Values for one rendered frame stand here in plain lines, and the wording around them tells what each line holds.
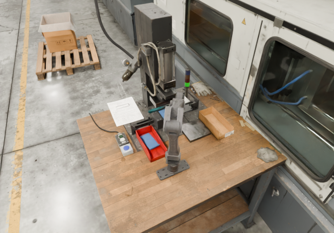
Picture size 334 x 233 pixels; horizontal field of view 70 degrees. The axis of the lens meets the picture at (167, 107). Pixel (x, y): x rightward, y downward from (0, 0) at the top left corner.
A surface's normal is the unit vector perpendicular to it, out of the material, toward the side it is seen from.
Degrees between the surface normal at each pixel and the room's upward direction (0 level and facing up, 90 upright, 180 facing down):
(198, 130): 0
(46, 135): 0
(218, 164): 0
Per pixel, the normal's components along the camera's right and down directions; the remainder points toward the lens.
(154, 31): 0.45, 0.57
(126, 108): -0.01, -0.76
